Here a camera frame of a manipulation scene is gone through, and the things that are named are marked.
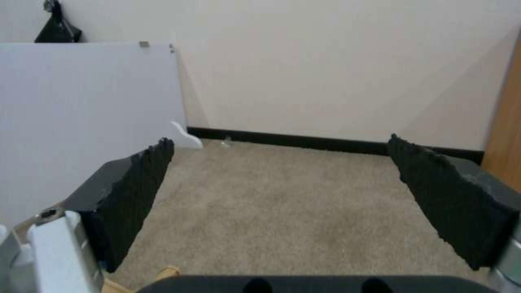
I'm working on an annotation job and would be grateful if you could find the light wooden frame piece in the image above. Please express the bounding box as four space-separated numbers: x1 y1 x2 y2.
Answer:
103 265 182 293

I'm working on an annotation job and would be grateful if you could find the black hanging bag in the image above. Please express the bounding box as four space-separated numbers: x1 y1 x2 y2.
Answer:
33 0 83 43

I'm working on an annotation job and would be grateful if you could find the white partition board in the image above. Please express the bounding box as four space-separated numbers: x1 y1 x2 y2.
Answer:
0 41 204 226

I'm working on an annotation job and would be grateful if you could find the wooden door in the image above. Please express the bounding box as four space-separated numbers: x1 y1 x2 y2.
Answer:
481 30 521 192

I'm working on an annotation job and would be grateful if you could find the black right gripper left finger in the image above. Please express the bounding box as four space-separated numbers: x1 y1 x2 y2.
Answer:
0 137 175 293

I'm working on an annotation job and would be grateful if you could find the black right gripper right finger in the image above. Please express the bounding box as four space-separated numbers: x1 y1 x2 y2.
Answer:
387 133 521 293

